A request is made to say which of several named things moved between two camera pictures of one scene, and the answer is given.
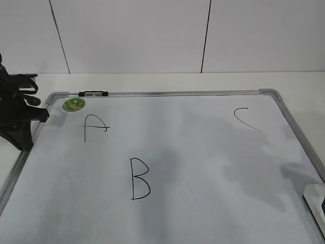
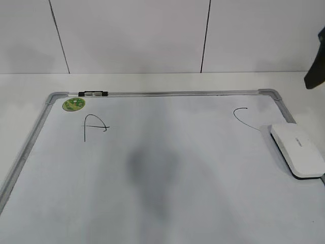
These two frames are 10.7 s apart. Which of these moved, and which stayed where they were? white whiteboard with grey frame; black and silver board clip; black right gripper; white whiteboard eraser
Moved: white whiteboard eraser; black right gripper
Stayed: black and silver board clip; white whiteboard with grey frame
